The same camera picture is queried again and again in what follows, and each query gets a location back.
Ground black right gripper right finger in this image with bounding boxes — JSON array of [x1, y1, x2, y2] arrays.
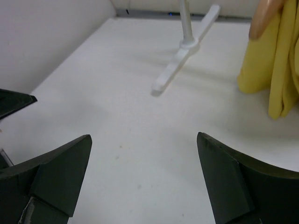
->
[[197, 132, 299, 224]]

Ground wooden hanger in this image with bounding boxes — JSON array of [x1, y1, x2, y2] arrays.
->
[[249, 0, 286, 40]]

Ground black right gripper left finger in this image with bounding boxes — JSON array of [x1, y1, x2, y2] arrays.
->
[[0, 134, 92, 224]]

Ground white clothes rack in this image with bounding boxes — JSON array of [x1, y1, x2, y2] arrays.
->
[[151, 0, 221, 93]]

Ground yellow trousers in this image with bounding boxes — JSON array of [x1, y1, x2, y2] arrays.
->
[[237, 0, 299, 119]]

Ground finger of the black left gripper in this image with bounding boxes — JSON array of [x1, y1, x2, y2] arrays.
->
[[0, 89, 37, 119]]

